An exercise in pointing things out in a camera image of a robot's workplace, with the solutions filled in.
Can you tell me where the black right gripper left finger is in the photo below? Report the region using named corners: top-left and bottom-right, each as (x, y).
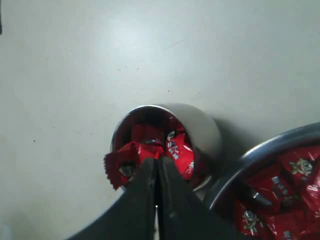
top-left (70, 158), bottom-right (158, 240)

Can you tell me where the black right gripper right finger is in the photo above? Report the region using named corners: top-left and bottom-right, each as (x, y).
top-left (157, 157), bottom-right (248, 240)

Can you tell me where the red candy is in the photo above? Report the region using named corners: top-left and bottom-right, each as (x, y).
top-left (103, 141), bottom-right (164, 190)

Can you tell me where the stainless steel cup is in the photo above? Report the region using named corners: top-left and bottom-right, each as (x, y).
top-left (110, 103), bottom-right (223, 193)

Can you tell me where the pile of red wrapped candies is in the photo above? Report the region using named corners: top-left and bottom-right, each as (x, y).
top-left (232, 145), bottom-right (320, 240)

